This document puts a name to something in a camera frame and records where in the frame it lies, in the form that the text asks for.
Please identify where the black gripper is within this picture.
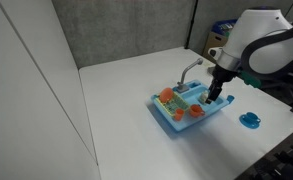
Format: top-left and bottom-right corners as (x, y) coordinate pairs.
(205, 65), (238, 105)

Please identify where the red orange toy food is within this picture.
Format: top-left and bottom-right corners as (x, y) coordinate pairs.
(189, 104), (206, 119)

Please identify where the cream toy soap bottle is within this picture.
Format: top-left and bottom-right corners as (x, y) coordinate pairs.
(199, 90), (210, 104)

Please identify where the yellow dish rack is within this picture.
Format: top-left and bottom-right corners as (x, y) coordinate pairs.
(158, 91), (191, 116)

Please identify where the grey toy faucet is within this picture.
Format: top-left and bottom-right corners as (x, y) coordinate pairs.
(176, 58), (204, 94)

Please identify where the light blue toy sink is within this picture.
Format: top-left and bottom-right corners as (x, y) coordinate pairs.
(150, 79), (232, 133)

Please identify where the blue toy saucer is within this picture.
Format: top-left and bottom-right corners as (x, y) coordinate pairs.
(239, 112), (262, 130)

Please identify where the orange toy plate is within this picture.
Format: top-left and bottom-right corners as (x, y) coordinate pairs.
(158, 87), (175, 104)

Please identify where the wooden toy shelf with bins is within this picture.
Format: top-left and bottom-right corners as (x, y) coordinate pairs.
(202, 19), (238, 63)

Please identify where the black stand pole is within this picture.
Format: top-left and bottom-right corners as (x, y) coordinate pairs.
(184, 0), (199, 50)

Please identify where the black equipment beside table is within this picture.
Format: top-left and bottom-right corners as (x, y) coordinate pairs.
(235, 123), (293, 180)

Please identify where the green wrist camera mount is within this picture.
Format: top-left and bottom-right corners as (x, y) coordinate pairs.
(239, 71), (263, 89)

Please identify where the orange handleless toy cup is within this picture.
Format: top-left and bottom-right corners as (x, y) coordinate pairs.
(173, 108), (185, 122)

